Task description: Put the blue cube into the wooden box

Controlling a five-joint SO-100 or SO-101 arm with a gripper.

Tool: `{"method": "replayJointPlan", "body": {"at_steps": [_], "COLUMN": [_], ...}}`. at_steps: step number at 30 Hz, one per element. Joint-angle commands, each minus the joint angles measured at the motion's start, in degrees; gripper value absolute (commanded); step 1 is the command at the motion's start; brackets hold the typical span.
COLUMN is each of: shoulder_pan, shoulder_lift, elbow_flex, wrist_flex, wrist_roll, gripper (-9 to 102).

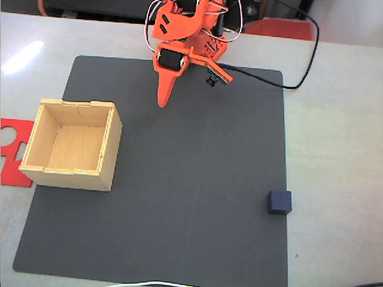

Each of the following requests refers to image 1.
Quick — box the blue cube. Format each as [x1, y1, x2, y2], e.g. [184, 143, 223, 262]
[266, 190, 293, 215]

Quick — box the open wooden box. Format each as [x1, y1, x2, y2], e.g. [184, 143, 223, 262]
[18, 98, 123, 193]

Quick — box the dark grey mat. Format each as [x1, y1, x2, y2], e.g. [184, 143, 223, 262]
[12, 55, 288, 287]

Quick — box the red flat panel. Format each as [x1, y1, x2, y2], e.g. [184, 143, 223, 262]
[245, 17, 314, 41]

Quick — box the red cut-out sheet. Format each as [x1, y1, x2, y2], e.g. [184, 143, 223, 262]
[0, 118, 35, 188]

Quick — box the white red black servo cable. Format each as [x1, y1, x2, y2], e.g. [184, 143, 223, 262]
[144, 0, 161, 52]
[206, 0, 244, 43]

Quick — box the wrist camera on orange bracket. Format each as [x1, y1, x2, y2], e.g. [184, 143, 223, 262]
[191, 53, 235, 88]

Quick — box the black camera cable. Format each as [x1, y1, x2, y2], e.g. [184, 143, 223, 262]
[220, 0, 321, 90]

